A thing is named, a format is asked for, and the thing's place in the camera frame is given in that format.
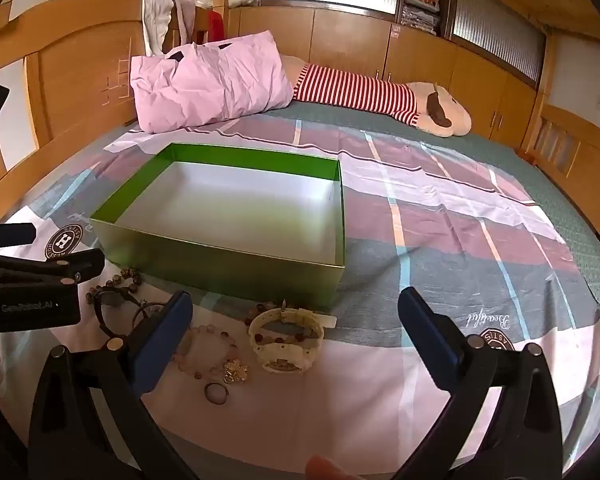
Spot dark brown bead bracelet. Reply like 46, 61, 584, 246
86, 268, 144, 306

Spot green cardboard box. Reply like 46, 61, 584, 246
89, 142, 347, 311

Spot white hanging garment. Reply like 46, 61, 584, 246
139, 0, 177, 57

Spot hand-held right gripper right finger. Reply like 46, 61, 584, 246
397, 287, 578, 480

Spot stack of folded packages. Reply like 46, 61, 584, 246
401, 0, 442, 37

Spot pink bead bracelet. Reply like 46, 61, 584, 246
176, 324, 242, 382

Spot red cloth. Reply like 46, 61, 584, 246
207, 10, 227, 42

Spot black wristwatch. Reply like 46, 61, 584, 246
92, 289, 143, 339

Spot striped plush toy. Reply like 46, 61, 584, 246
282, 55, 473, 139

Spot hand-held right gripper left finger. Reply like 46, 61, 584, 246
27, 290, 201, 480

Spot amber bead bracelet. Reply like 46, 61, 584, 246
244, 302, 326, 347

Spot small metal ring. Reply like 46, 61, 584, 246
203, 382, 230, 405

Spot pink pillow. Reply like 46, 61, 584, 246
130, 30, 295, 134

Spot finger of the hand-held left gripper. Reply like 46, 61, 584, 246
0, 222, 37, 250
0, 247, 106, 288

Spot person's right hand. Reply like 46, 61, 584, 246
305, 455, 353, 480

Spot white wristwatch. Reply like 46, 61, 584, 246
248, 300, 337, 374

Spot wooden wall cabinets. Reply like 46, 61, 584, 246
227, 4, 548, 148

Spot silver bangle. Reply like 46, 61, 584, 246
128, 300, 169, 334

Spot plaid bedsheet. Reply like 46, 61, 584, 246
0, 110, 600, 480

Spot grey pink hanging garment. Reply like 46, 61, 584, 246
172, 0, 202, 47

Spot wooden headboard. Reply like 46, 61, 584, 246
0, 0, 148, 196

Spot wooden bed rail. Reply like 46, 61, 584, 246
517, 94, 600, 221

